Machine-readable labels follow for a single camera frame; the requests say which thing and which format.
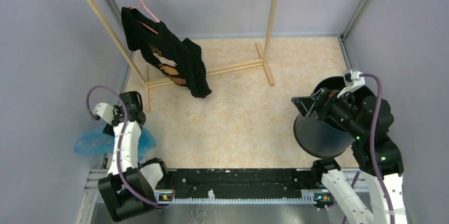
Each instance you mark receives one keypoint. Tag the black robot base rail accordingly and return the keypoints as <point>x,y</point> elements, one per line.
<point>241,186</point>

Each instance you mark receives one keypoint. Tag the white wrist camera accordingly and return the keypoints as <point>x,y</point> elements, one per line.
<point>104,111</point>
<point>353,82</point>

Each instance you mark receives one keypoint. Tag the wooden clothes rack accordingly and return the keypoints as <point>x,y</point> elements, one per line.
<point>148,84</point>

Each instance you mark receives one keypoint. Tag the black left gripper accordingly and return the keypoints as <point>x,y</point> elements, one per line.
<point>116,110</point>

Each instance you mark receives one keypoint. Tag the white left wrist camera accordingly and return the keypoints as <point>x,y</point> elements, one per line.
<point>104,111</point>

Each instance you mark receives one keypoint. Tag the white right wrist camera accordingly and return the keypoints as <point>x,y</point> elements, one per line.
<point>353,82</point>

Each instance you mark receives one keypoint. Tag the metal corner frame right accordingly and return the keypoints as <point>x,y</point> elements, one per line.
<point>343,38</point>

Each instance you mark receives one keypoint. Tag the metal corner frame left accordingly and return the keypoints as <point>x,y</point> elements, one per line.
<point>111,11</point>

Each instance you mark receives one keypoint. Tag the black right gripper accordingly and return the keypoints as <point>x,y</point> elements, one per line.
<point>305,105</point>

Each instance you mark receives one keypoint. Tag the black round trash bin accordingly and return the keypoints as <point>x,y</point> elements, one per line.
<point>318,138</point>

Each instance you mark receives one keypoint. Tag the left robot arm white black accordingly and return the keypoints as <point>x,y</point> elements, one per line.
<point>128,188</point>

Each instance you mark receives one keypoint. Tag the blue plastic trash bag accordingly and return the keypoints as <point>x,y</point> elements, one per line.
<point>100,141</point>

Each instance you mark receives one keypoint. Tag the metal corner frame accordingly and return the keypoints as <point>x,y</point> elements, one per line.
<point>343,38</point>
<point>111,11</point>

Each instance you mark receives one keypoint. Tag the black printed t-shirt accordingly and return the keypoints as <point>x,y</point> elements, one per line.
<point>179,60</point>

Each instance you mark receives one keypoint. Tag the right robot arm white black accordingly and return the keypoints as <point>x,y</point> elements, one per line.
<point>379,160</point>

